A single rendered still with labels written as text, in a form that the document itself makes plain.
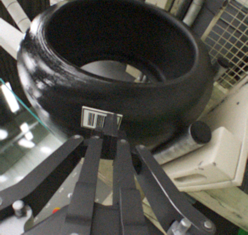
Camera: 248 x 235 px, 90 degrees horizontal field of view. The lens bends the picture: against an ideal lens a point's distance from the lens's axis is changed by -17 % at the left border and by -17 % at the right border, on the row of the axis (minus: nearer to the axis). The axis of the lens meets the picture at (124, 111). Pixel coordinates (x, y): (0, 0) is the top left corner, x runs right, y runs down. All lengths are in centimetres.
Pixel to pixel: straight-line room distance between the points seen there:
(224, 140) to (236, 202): 59
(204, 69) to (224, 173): 23
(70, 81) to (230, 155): 31
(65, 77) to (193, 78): 25
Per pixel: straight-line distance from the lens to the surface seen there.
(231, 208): 84
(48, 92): 27
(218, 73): 51
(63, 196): 97
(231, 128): 43
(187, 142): 29
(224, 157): 30
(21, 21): 165
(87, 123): 24
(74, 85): 25
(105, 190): 95
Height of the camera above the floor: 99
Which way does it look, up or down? 9 degrees up
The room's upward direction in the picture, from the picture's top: 54 degrees counter-clockwise
